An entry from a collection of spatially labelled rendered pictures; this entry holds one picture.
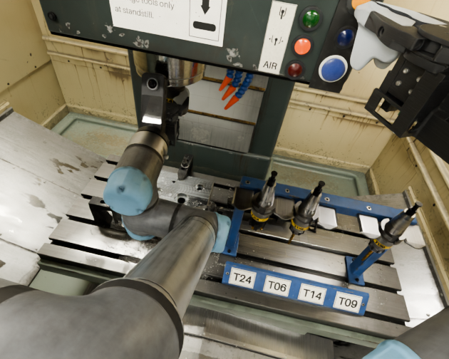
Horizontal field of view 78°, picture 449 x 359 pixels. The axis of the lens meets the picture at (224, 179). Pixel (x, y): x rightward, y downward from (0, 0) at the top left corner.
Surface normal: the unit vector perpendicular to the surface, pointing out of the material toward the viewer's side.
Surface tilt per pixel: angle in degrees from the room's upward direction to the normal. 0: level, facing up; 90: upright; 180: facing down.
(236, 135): 90
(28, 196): 24
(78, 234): 0
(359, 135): 90
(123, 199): 91
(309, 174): 0
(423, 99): 90
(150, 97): 58
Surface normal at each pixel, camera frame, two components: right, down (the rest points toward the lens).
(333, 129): -0.18, 0.70
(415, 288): -0.29, -0.71
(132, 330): 0.68, -0.68
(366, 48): -0.95, 0.13
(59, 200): 0.51, -0.54
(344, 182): 0.11, -0.69
